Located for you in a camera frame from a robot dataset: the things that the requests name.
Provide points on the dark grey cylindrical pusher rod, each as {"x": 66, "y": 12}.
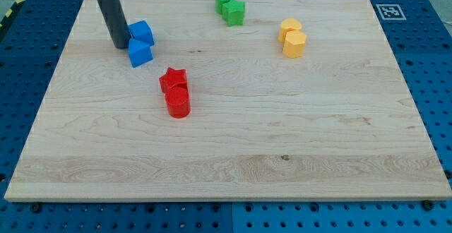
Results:
{"x": 115, "y": 21}

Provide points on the blue triangle block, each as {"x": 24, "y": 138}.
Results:
{"x": 139, "y": 52}

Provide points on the red star block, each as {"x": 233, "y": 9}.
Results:
{"x": 173, "y": 78}

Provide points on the green star block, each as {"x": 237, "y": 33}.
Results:
{"x": 233, "y": 12}

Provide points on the blue cube block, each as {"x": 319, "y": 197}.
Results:
{"x": 142, "y": 31}

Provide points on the red cylinder block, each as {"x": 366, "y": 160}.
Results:
{"x": 178, "y": 102}

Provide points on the yellow heart block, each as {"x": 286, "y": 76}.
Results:
{"x": 288, "y": 25}

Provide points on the yellow hexagon block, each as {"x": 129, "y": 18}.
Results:
{"x": 294, "y": 44}

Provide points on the wooden board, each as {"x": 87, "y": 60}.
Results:
{"x": 336, "y": 124}

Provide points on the white fiducial marker tag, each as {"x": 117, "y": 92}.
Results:
{"x": 390, "y": 12}

